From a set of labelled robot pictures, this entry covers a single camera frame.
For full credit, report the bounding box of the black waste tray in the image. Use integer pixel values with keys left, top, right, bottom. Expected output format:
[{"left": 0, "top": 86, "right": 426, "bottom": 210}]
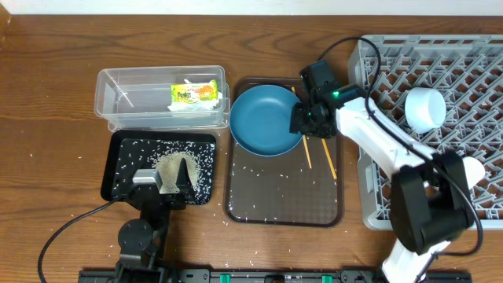
[{"left": 101, "top": 130, "right": 216, "bottom": 205}]

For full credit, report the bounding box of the brown plastic tray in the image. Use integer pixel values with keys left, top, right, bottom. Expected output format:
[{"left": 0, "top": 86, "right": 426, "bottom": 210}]
[{"left": 225, "top": 77, "right": 344, "bottom": 227}]

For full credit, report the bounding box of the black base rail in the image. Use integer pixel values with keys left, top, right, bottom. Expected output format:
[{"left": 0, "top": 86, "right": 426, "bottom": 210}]
[{"left": 77, "top": 266, "right": 472, "bottom": 283}]

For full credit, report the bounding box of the white green cup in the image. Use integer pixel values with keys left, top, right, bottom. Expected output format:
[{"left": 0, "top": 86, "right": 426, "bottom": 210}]
[{"left": 463, "top": 156, "right": 486, "bottom": 189}]

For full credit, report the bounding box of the clear plastic bin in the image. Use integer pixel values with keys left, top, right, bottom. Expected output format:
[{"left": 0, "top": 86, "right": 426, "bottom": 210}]
[{"left": 94, "top": 65, "right": 230, "bottom": 131}]

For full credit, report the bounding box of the pile of rice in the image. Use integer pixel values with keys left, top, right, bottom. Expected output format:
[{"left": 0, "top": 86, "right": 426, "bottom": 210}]
[{"left": 153, "top": 152, "right": 201, "bottom": 194}]

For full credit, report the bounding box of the wooden chopstick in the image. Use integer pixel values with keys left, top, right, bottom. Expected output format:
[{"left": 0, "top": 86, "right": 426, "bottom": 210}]
[
  {"left": 291, "top": 86, "right": 312, "bottom": 169},
  {"left": 321, "top": 138, "right": 337, "bottom": 180}
]

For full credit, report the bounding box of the yellow green snack wrapper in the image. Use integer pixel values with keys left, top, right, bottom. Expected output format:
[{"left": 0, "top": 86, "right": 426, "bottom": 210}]
[{"left": 171, "top": 79, "right": 218, "bottom": 104}]

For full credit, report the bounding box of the white napkin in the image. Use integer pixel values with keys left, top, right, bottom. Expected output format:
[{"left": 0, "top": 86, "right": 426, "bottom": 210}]
[{"left": 167, "top": 80, "right": 222, "bottom": 112}]

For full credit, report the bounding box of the dark blue plate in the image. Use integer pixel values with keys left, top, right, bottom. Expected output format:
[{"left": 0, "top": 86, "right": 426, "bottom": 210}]
[{"left": 230, "top": 85, "right": 302, "bottom": 157}]

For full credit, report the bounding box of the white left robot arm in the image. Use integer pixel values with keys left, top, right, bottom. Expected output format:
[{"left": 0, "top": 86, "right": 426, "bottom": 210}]
[{"left": 107, "top": 159, "right": 195, "bottom": 282}]

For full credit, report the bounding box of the grey dishwasher rack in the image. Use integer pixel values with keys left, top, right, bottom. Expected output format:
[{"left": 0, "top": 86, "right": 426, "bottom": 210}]
[{"left": 348, "top": 35, "right": 502, "bottom": 230}]

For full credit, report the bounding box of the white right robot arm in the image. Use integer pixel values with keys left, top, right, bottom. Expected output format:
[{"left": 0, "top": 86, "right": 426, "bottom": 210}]
[{"left": 290, "top": 60, "right": 484, "bottom": 282}]

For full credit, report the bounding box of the light blue rice bowl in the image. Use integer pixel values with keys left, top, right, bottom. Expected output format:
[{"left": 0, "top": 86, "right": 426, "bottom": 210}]
[{"left": 405, "top": 87, "right": 446, "bottom": 134}]

